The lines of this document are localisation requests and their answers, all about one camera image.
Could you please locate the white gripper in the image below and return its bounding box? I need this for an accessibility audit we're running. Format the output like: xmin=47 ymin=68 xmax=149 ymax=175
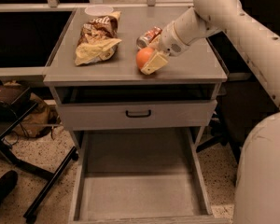
xmin=140 ymin=21 xmax=189 ymax=75

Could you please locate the orange fruit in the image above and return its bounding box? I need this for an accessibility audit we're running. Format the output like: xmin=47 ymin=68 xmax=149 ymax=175
xmin=136 ymin=47 xmax=154 ymax=69

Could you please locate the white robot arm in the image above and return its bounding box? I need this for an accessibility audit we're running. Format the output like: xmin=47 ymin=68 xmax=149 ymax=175
xmin=139 ymin=0 xmax=280 ymax=224

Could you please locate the closed grey upper drawer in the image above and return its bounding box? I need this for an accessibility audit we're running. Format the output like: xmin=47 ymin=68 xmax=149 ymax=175
xmin=57 ymin=100 xmax=217 ymax=131

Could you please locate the grey drawer cabinet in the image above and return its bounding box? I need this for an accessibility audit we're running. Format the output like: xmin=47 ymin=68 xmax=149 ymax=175
xmin=43 ymin=6 xmax=229 ymax=224

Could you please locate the open grey lower drawer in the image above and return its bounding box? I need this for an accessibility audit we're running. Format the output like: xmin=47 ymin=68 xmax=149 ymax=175
xmin=68 ymin=128 xmax=229 ymax=224

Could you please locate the red soda can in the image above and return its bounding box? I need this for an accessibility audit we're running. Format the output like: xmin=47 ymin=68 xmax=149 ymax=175
xmin=136 ymin=26 xmax=162 ymax=49

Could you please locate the brown chip bag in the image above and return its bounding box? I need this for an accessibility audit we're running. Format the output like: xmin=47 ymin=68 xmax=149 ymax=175
xmin=75 ymin=11 xmax=121 ymax=65

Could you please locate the black office chair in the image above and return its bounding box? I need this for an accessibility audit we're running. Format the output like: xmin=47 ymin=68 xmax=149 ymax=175
xmin=197 ymin=33 xmax=279 ymax=161

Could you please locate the black side table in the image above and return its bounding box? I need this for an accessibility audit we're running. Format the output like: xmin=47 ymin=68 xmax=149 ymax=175
xmin=0 ymin=83 xmax=79 ymax=224

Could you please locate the black shoe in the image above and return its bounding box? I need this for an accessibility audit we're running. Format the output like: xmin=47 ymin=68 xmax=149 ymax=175
xmin=0 ymin=170 xmax=18 ymax=204

